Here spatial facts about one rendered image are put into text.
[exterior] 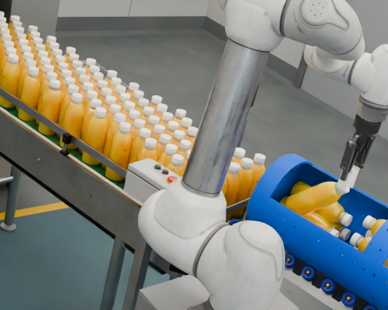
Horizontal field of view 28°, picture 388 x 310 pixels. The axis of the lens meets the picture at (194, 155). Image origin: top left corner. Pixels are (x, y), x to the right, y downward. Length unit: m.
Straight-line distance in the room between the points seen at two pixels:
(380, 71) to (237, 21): 0.58
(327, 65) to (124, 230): 0.99
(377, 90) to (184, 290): 0.76
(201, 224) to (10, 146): 1.45
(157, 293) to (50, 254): 1.98
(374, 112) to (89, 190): 1.12
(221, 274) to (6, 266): 2.11
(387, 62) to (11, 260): 2.27
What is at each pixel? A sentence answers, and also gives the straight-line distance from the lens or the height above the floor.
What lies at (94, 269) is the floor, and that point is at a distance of 3.87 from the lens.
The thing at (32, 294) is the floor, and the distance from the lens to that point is 3.65.
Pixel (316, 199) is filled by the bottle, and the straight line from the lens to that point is 2.37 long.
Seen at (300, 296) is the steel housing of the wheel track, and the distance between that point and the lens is 2.46.
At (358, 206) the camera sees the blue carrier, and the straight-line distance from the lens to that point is 2.56.
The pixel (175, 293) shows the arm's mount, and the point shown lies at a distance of 2.00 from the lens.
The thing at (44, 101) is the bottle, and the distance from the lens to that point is 2.97.
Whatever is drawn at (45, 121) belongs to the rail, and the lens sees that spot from 2.97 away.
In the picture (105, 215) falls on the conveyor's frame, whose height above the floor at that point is 0.78.
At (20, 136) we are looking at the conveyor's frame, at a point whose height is 0.86.
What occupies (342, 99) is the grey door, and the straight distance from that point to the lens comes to 6.60.
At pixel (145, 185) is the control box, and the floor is 1.07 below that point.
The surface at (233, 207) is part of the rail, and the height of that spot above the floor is 0.97.
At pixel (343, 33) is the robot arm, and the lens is 1.66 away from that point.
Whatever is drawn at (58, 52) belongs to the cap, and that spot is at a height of 1.11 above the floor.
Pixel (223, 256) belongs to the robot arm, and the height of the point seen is 1.27.
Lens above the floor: 2.23
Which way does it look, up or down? 26 degrees down
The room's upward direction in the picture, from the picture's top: 14 degrees clockwise
